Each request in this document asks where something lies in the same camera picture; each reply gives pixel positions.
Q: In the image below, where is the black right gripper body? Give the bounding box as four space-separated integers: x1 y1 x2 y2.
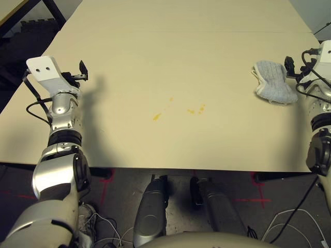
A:
286 61 315 82

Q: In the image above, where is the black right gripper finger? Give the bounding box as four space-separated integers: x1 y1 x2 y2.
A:
284 55 296 76

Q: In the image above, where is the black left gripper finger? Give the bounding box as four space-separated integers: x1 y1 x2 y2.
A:
79 60 89 79

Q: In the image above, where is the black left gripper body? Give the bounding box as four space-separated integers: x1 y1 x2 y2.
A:
61 71 87 88

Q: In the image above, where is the light blue fluffy rag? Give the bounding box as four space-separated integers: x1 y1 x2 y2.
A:
251 60 299 105

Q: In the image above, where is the thin black bar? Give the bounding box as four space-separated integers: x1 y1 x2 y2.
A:
313 22 331 36

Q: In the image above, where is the black table foot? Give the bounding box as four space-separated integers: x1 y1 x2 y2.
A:
254 172 319 183
88 167 115 181

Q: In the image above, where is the red floor tape line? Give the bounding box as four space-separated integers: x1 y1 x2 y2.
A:
0 191 36 200

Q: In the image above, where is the white sneaker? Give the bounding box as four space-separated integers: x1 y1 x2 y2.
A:
77 202 98 246

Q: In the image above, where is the grey left robot leg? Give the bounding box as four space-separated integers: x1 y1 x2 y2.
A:
132 175 169 247

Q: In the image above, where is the grey robot leg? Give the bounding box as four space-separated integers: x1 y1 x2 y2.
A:
189 176 249 236
132 175 169 247

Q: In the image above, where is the grey right robot leg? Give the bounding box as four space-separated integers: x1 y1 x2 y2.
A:
189 176 249 236

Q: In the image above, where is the beige robot torso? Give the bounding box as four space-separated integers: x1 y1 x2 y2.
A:
143 230 287 248

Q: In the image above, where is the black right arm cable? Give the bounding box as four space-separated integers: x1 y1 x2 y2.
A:
295 48 331 102

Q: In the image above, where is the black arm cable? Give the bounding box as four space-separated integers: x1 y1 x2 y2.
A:
22 72 56 125
295 48 331 102

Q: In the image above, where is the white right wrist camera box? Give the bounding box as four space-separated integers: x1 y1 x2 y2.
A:
298 40 331 90

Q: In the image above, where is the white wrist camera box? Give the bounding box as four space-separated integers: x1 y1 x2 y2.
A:
298 40 331 90
25 56 81 98

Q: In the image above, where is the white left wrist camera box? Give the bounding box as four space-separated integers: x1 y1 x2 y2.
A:
25 56 81 98

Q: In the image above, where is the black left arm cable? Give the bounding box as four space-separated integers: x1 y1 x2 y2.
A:
22 72 56 125

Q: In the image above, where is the beige table with black frame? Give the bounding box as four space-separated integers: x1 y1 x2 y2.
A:
0 0 67 28

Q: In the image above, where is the black floor cable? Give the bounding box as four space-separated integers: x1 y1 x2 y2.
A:
268 177 321 244

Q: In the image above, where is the white floor cable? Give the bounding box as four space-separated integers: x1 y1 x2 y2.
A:
260 208 327 244
90 211 136 248

